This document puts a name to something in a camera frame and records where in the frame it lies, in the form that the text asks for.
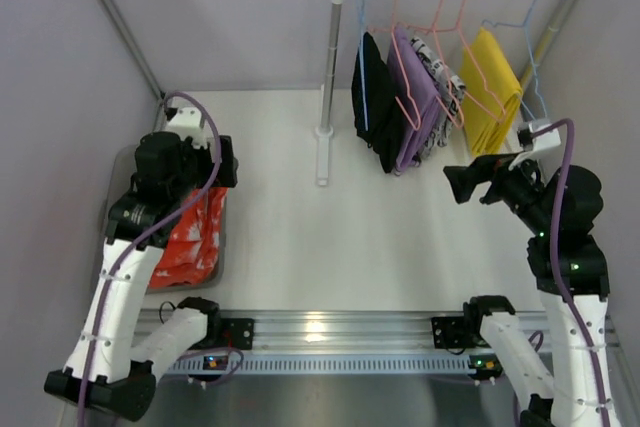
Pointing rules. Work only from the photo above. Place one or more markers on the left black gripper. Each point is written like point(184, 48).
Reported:
point(223, 162)

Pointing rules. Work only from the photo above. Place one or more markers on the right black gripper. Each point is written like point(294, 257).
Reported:
point(489, 173)

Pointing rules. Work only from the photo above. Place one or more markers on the orange white patterned trousers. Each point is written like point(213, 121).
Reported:
point(192, 242)

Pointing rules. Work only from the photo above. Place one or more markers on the light blue wire hanger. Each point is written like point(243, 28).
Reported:
point(361, 71)

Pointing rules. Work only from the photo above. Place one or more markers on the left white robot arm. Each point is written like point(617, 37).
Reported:
point(161, 232)

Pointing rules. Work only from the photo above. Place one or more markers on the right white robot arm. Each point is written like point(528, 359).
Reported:
point(571, 276)

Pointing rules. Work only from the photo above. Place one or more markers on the pink hanger with yellow trousers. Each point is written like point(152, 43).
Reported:
point(498, 117)

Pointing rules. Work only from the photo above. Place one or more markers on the purple trousers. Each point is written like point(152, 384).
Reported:
point(417, 101)

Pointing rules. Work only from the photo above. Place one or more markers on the black white patterned trousers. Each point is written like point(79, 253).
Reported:
point(451, 89)

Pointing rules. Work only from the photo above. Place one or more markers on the yellow trousers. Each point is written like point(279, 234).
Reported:
point(483, 134)

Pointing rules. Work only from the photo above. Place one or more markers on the empty light blue hanger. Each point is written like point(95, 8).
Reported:
point(524, 26)

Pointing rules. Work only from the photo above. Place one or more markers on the translucent grey plastic bin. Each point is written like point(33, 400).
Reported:
point(222, 247)

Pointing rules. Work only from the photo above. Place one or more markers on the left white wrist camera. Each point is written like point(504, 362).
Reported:
point(188, 122)

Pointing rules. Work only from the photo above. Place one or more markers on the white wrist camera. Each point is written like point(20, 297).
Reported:
point(188, 122)
point(536, 139)

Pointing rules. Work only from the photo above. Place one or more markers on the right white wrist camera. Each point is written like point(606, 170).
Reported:
point(536, 139)

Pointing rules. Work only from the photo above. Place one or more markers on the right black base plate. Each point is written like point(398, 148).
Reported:
point(456, 333)

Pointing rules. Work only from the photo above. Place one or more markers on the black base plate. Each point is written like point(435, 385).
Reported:
point(229, 332)
point(456, 333)

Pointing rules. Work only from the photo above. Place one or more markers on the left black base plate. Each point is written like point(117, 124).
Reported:
point(229, 332)

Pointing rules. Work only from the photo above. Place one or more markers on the aluminium mounting rail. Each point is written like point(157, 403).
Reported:
point(340, 332)

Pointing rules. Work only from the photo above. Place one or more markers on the slotted grey cable duct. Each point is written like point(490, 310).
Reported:
point(421, 363)

